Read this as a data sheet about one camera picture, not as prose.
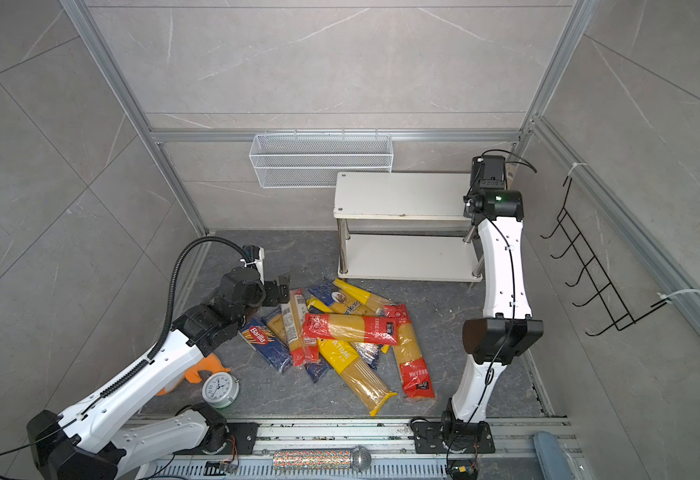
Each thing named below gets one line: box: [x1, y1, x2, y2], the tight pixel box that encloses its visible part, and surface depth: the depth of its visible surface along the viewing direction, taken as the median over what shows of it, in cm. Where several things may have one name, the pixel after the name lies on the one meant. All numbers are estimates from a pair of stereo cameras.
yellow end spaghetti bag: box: [332, 278, 394, 316], surface depth 100 cm
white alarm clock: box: [202, 372, 240, 409], surface depth 80 cm
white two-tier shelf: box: [333, 173, 483, 282], surface depth 101 cm
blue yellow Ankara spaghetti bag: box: [306, 282, 378, 315], surface depth 96 cm
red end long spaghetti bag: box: [383, 304, 435, 399], surface depth 85 cm
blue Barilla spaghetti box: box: [238, 317, 292, 374], surface depth 86 cm
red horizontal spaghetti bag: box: [302, 314, 399, 346], surface depth 86 cm
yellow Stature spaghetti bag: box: [317, 339, 397, 417], surface depth 83 cm
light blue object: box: [534, 431, 576, 480], surface depth 71 cm
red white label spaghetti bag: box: [280, 288, 319, 367], surface depth 86 cm
